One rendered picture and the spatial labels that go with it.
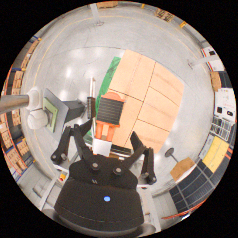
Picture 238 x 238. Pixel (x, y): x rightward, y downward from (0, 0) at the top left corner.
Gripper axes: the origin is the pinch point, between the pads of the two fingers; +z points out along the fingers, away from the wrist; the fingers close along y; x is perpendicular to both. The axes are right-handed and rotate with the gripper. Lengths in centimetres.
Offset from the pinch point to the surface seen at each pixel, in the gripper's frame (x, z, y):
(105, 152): -9.6, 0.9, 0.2
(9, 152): -414, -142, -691
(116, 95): 10.2, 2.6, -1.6
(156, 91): 36, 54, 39
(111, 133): -1.6, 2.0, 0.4
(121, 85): 26, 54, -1
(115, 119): 3.6, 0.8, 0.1
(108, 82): 40, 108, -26
